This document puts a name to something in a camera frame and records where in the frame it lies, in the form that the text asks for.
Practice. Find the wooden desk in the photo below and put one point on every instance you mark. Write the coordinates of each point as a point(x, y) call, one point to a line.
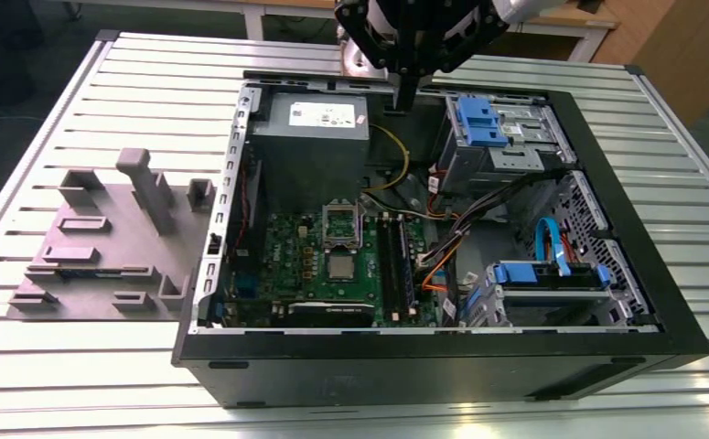
point(580, 27)

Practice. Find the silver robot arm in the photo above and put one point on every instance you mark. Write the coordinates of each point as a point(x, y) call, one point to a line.
point(530, 8)

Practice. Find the grey power supply unit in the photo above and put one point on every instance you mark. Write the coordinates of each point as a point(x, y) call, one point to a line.
point(311, 174)

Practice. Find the blue plastic drive latch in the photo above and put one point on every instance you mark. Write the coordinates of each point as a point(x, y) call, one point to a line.
point(478, 121)

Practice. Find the metal drive cage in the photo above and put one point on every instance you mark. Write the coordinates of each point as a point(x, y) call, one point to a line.
point(513, 160)

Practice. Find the silver CPU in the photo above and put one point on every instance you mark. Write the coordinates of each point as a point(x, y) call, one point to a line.
point(341, 266)

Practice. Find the wooden cabinet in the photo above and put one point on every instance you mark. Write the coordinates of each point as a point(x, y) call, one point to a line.
point(684, 55)

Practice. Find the black PC case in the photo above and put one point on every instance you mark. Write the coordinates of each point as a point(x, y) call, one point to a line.
point(390, 375)

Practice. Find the hard disk in blue carrier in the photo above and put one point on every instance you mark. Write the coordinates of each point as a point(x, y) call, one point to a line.
point(516, 273)

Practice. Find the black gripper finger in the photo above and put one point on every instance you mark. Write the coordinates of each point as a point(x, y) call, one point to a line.
point(476, 36)
point(366, 27)

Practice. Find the white desk frame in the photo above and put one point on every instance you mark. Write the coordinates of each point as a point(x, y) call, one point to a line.
point(254, 25)

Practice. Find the green motherboard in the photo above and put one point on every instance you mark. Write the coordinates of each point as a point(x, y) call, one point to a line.
point(287, 270)

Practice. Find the metal disk bay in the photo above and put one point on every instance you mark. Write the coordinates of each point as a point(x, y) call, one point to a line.
point(564, 296)

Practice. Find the CPU socket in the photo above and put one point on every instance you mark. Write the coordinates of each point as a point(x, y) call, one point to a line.
point(342, 281)

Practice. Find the black RAM slot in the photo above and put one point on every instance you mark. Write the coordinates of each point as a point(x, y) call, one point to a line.
point(398, 265)
point(390, 265)
point(381, 265)

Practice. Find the metal locking lever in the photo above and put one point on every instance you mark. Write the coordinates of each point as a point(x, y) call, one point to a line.
point(362, 231)

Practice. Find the grey parts rack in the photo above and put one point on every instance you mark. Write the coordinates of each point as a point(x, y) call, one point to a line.
point(122, 247)

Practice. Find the black graphics card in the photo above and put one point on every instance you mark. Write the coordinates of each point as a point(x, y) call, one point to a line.
point(330, 313)

